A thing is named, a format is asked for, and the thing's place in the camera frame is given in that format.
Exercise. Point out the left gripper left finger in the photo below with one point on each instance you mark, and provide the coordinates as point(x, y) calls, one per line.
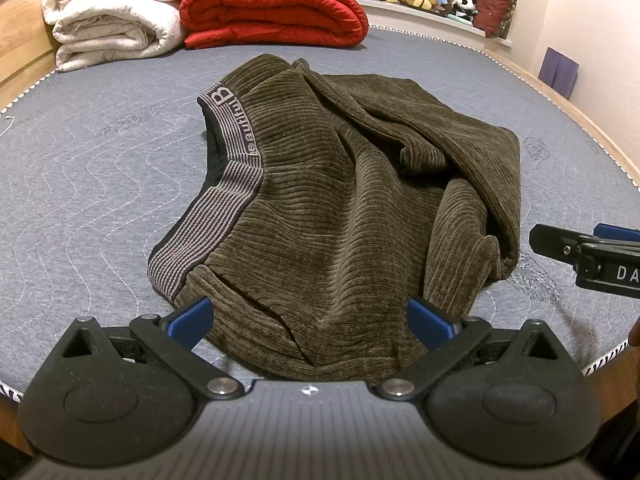
point(111, 396)

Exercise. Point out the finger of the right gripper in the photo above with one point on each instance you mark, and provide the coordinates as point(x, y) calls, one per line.
point(556, 243)
point(609, 232)

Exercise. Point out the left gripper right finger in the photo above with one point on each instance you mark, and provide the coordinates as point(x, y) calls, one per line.
point(503, 397)

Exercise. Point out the brown corduroy pants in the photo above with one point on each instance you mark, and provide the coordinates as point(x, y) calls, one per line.
point(329, 202)

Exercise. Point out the dark red pillow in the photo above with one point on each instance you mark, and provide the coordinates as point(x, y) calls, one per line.
point(494, 17)

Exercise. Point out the panda plush toy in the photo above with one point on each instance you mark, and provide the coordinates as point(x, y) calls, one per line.
point(465, 9)

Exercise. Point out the red folded comforter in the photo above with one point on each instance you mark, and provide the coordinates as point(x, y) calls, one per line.
point(319, 23)

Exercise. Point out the white folded blanket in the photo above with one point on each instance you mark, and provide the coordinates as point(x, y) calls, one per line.
point(92, 32)

